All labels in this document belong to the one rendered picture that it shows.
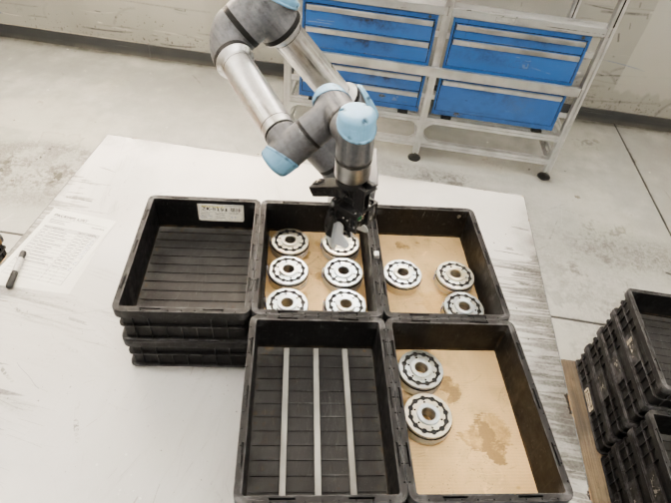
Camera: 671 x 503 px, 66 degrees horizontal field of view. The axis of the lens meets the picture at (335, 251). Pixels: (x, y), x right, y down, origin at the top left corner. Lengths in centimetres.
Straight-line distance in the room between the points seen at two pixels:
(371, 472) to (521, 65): 250
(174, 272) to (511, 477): 92
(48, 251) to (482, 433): 129
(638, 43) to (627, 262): 168
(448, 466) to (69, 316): 102
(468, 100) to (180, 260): 220
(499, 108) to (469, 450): 240
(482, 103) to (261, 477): 258
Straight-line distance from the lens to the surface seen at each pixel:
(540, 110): 330
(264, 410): 115
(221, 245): 146
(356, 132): 98
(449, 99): 319
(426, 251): 150
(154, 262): 143
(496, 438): 120
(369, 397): 118
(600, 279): 298
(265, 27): 135
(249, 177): 190
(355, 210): 110
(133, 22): 441
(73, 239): 175
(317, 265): 140
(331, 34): 305
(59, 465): 132
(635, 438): 195
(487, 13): 300
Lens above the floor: 184
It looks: 44 degrees down
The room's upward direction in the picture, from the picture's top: 7 degrees clockwise
